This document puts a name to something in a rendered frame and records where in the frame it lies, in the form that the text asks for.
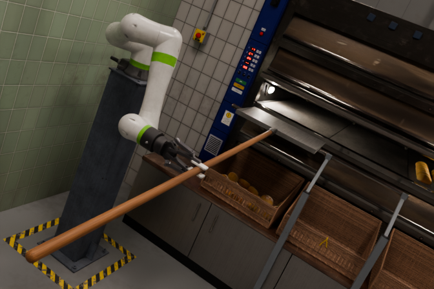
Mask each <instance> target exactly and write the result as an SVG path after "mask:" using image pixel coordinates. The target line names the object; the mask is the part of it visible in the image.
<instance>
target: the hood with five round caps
mask: <svg viewBox="0 0 434 289"><path fill-rule="evenodd" d="M294 12H296V13H297V14H300V15H303V16H305V17H308V18H310V19H312V20H315V21H318V22H319V23H322V24H325V25H327V26H330V27H332V28H335V29H337V30H339V31H342V32H345V33H347V34H349V35H352V36H354V37H357V38H359V39H362V40H364V41H367V42H368V43H371V44H374V45H377V46H379V47H381V48H384V49H386V50H389V51H391V52H394V53H396V54H398V55H401V56H403V57H406V58H408V59H411V60H413V61H416V62H418V63H420V64H423V65H426V66H428V67H430V68H433V69H434V30H431V29H429V28H426V27H423V26H420V25H417V24H415V23H412V22H410V21H407V20H405V19H401V18H399V17H396V16H394V15H391V14H388V13H386V12H383V11H381V10H377V9H376V8H372V7H370V6H367V5H364V4H362V3H359V2H356V1H354V0H300V1H299V3H298V5H297V7H296V10H295V11H294Z"/></svg>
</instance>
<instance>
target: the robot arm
mask: <svg viewBox="0 0 434 289"><path fill-rule="evenodd" d="M105 36H106V39H107V41H108V42H109V43H110V44H111V45H112V46H116V47H118V48H121V49H124V50H127V51H129V52H131V56H130V59H124V58H122V59H118V58H116V57H114V56H111V57H110V59H111V60H113V61H115V62H117V63H118V66H117V68H118V69H120V70H123V72H124V73H125V74H127V75H128V76H130V77H133V78H135V79H138V80H140V81H147V87H146V91H145V95H144V98H143V102H142V106H141V109H140V111H139V115H137V114H127V115H124V116H123V117H122V118H121V119H120V121H119V124H118V130H119V132H120V134H121V135H122V136H123V137H124V138H126V139H129V140H131V141H134V142H135V143H138V144H139V145H141V146H142V147H144V148H145V149H147V150H148V151H150V152H156V153H157V154H158V155H160V156H162V157H163V158H164V159H165V164H164V166H168V167H170V168H172V169H173V170H175V171H177V172H179V173H181V174H182V173H184V172H186V171H188V170H190V169H192V168H193V167H188V166H187V165H186V164H185V163H184V162H183V161H182V160H180V159H179V158H178V156H177V154H179V155H181V156H184V157H186V158H187V159H190V160H191V162H192V163H193V164H195V165H196V166H198V167H200V168H201V169H202V170H205V171H206V170H208V169H209V167H207V166H205V165H204V164H202V163H201V160H199V159H198V158H196V157H195V153H196V152H195V151H194V150H193V149H192V148H190V147H189V146H187V145H186V144H185V143H183V142H182V141H181V139H180V138H179V137H177V138H175V139H174V140H173V141H170V139H167V138H166V137H165V136H164V134H163V133H162V132H160V131H159V130H158V124H159V120H160V114H161V108H162V105H163V100H164V97H165V94H166V91H167V87H168V85H169V82H170V79H171V77H172V74H173V71H174V68H175V66H176V62H177V60H178V56H179V53H180V49H181V45H182V36H181V34H180V32H179V31H178V30H177V29H175V28H173V27H170V26H166V25H162V24H159V23H156V22H154V21H151V20H150V19H147V18H146V17H143V16H142V15H139V14H135V13H131V14H127V15H126V16H125V17H124V18H123V19H122V20H121V22H114V23H111V24H110V25H108V27H107V29H106V32H105ZM176 145H178V146H180V147H181V148H182V149H184V150H185V151H186V152H184V151H183V150H181V149H179V148H177V146H176ZM169 159H171V160H172V161H174V162H175V163H176V164H177V165H176V164H174V163H171V162H170V161H169ZM178 165H179V166H178Z"/></svg>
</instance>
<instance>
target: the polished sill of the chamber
mask: <svg viewBox="0 0 434 289"><path fill-rule="evenodd" d="M254 106H255V107H257V108H259V109H261V110H263V111H264V112H266V113H268V114H270V115H272V116H274V117H276V118H278V119H280V120H282V121H284V122H286V123H288V124H290V125H292V126H294V127H296V128H298V129H300V130H302V131H304V132H306V133H308V134H310V135H312V136H314V137H316V138H317V139H319V140H321V141H323V142H325V144H326V145H328V146H330V147H331V148H334V149H335V150H338V151H339V152H342V153H343V154H346V155H348V156H349V157H352V158H353V159H355V160H357V161H359V162H361V163H363V164H365V165H367V166H369V167H371V168H373V169H375V170H377V171H379V172H380V173H382V174H384V175H386V176H388V177H390V178H392V179H394V180H396V181H398V182H400V183H402V184H404V185H406V186H408V187H410V188H412V189H414V190H416V191H418V192H420V193H422V194H424V195H426V196H428V197H429V198H431V199H433V200H434V191H433V190H430V189H429V188H426V187H425V186H422V185H421V184H418V183H416V182H414V181H412V180H411V179H408V178H407V177H404V176H403V175H400V174H398V173H396V172H394V171H392V170H391V169H389V168H387V167H385V166H383V165H381V164H379V163H377V162H375V161H373V160H371V159H369V158H367V157H365V156H363V155H361V154H359V153H357V152H355V151H353V150H351V149H349V148H347V147H345V146H343V145H341V144H340V143H338V142H336V141H334V140H332V139H330V138H328V137H326V136H324V135H322V134H319V133H318V132H316V131H314V130H312V129H310V128H308V127H306V126H304V125H301V124H300V123H297V122H296V121H293V120H292V119H290V118H288V117H286V116H284V115H282V114H280V113H278V112H276V111H274V110H272V109H270V108H268V107H266V106H264V105H262V104H260V103H258V102H254V103H253V105H252V107H254Z"/></svg>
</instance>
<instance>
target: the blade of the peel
mask: <svg viewBox="0 0 434 289"><path fill-rule="evenodd" d="M235 113H236V114H238V115H240V116H242V117H244V118H246V119H248V120H250V121H252V122H253V123H255V124H257V125H259V126H261V127H263V128H265V129H267V130H268V129H270V128H272V127H275V128H276V129H277V131H276V133H275V134H276V135H279V136H280V137H283V138H284V139H286V140H288V141H290V142H292V143H294V144H296V145H298V146H299V147H301V148H303V149H305V150H307V151H309V152H311V153H313V154H315V153H316V152H317V151H318V150H319V149H320V148H321V147H322V146H323V145H324V144H325V142H323V141H321V140H319V139H317V138H316V137H314V136H312V135H310V134H308V133H306V132H304V131H302V130H300V129H298V128H296V127H294V126H292V125H290V124H288V123H286V122H284V121H282V120H280V119H278V118H276V117H274V116H272V115H270V114H268V113H266V112H264V111H263V110H261V109H259V108H257V107H255V106H254V107H250V108H239V109H236V111H235Z"/></svg>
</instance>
